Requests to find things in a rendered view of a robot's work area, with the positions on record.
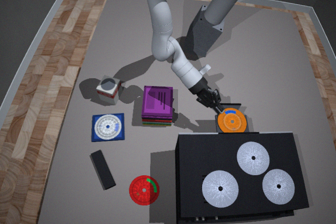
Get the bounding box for orange cd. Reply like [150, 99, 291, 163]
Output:
[218, 108, 247, 133]

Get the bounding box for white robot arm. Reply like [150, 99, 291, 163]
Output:
[147, 0, 238, 89]

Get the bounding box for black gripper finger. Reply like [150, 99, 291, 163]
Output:
[203, 88, 225, 114]
[196, 95, 220, 114]

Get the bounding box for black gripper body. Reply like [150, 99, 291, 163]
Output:
[189, 77, 213, 99]

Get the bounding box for red cd with green label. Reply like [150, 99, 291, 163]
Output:
[129, 175, 160, 206]

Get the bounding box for black flat bar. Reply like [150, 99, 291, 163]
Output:
[91, 150, 116, 190]

